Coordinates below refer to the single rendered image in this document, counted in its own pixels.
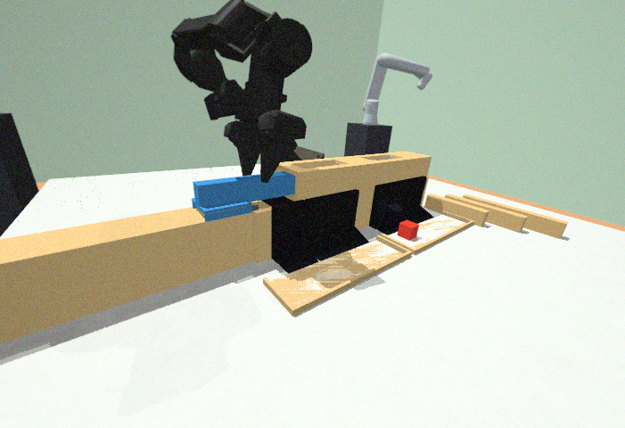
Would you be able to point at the red cube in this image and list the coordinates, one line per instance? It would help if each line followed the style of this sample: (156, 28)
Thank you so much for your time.
(408, 230)

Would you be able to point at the blue sliding bar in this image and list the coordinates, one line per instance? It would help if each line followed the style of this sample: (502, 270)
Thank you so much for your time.
(231, 193)

